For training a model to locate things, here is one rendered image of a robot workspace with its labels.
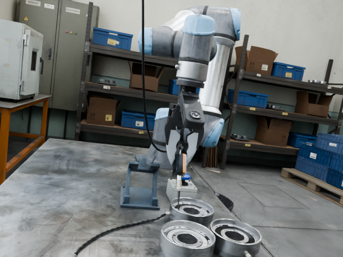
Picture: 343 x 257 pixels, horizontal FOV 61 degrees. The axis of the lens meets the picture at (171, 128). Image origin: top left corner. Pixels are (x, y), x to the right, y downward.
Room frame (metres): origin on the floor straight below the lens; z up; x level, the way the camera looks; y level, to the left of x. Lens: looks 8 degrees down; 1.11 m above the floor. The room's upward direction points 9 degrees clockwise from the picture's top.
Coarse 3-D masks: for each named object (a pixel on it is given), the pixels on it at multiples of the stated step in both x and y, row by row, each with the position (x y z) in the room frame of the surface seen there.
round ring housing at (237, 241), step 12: (228, 228) 0.59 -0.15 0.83; (240, 228) 0.60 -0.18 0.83; (252, 228) 0.59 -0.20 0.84; (216, 240) 0.53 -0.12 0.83; (228, 240) 0.52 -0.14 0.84; (240, 240) 0.57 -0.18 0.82; (216, 252) 0.54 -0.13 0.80; (228, 252) 0.52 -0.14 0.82; (240, 252) 0.51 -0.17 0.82; (252, 252) 0.52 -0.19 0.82
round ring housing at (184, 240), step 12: (168, 228) 0.55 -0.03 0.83; (180, 228) 0.56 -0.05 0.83; (192, 228) 0.56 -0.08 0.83; (204, 228) 0.56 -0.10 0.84; (168, 240) 0.48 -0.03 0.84; (180, 240) 0.54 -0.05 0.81; (192, 240) 0.54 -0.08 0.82; (168, 252) 0.48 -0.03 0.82; (180, 252) 0.47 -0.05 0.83; (192, 252) 0.47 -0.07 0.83; (204, 252) 0.48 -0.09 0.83
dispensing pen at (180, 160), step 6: (180, 144) 0.73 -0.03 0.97; (180, 150) 0.72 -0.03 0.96; (180, 156) 0.69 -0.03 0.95; (174, 162) 0.71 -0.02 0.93; (180, 162) 0.68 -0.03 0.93; (174, 168) 0.69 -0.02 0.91; (180, 168) 0.67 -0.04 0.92; (174, 174) 0.69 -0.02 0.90; (180, 174) 0.68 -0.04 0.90; (180, 180) 0.67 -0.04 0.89; (180, 186) 0.67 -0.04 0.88
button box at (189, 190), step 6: (168, 180) 0.81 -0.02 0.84; (174, 180) 0.81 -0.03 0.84; (168, 186) 0.80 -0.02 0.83; (174, 186) 0.76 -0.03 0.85; (186, 186) 0.78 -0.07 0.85; (192, 186) 0.79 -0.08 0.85; (168, 192) 0.79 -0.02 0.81; (174, 192) 0.75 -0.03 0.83; (180, 192) 0.76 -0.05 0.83; (186, 192) 0.76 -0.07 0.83; (192, 192) 0.76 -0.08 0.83; (168, 198) 0.78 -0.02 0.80; (174, 198) 0.75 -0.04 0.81
